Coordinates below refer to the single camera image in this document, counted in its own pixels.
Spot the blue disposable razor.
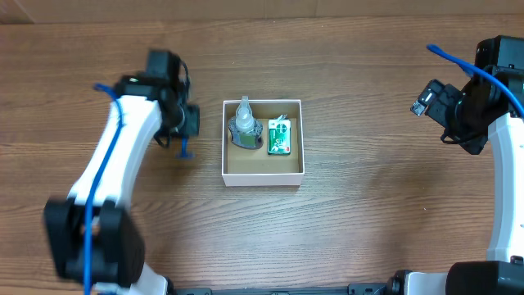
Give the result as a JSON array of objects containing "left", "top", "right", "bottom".
[{"left": 175, "top": 138, "right": 194, "bottom": 160}]

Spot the clear pump soap bottle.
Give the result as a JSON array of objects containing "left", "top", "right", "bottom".
[{"left": 228, "top": 96, "right": 264, "bottom": 150}]

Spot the green soap pack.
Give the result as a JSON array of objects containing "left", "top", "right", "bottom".
[{"left": 268, "top": 115, "right": 291, "bottom": 156}]

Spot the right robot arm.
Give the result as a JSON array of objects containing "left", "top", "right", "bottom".
[{"left": 378, "top": 74, "right": 523, "bottom": 295}]

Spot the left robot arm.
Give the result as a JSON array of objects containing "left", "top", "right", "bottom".
[{"left": 43, "top": 74, "right": 197, "bottom": 294}]

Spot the white cardboard box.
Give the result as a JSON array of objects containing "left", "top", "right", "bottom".
[{"left": 221, "top": 99, "right": 305, "bottom": 187}]

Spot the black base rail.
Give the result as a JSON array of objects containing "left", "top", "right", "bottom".
[{"left": 167, "top": 279, "right": 404, "bottom": 295}]

